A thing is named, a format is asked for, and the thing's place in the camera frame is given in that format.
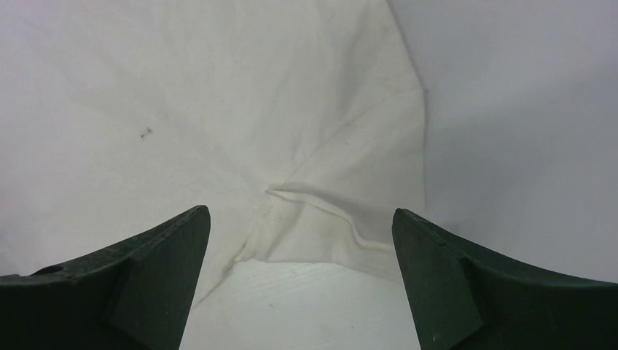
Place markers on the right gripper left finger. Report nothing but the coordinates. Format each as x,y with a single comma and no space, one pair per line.
134,294

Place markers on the cream white t shirt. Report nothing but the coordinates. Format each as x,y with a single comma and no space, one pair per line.
299,124

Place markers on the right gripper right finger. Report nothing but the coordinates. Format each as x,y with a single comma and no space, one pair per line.
465,296

